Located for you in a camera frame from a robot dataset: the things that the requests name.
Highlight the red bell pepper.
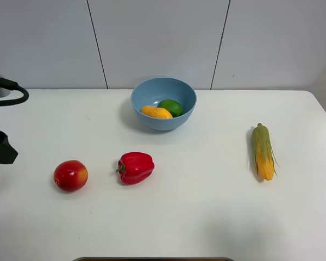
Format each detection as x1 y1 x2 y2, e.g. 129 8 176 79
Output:
116 152 155 185

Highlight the blue plastic bowl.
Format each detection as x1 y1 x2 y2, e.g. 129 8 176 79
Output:
130 77 197 131

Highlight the red yellow pomegranate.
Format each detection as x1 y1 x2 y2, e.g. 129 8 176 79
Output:
53 160 88 192

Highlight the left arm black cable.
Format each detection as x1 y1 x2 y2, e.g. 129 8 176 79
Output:
0 65 30 108

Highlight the green lime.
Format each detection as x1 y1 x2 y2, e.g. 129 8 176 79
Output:
158 100 183 117

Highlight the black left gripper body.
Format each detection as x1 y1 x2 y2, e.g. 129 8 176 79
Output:
0 131 18 165

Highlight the yellow mango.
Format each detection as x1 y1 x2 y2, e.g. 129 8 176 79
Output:
141 106 173 119

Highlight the corn cob with husk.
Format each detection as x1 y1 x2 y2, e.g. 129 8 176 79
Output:
251 123 278 182

